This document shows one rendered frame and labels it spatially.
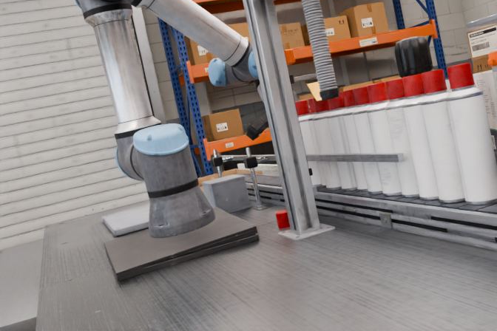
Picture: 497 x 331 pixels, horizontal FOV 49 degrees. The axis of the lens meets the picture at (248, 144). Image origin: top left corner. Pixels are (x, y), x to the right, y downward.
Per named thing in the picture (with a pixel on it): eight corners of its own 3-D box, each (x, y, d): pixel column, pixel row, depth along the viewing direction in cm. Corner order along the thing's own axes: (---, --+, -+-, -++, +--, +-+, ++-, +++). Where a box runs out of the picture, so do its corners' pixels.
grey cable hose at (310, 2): (344, 95, 94) (319, -24, 93) (326, 99, 93) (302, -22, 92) (334, 97, 98) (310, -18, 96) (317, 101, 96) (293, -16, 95)
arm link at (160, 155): (157, 193, 114) (140, 131, 112) (137, 190, 125) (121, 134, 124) (206, 177, 119) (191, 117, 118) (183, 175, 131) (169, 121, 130)
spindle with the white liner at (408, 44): (460, 154, 129) (436, 31, 128) (430, 162, 126) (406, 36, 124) (435, 154, 138) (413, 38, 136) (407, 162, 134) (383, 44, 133)
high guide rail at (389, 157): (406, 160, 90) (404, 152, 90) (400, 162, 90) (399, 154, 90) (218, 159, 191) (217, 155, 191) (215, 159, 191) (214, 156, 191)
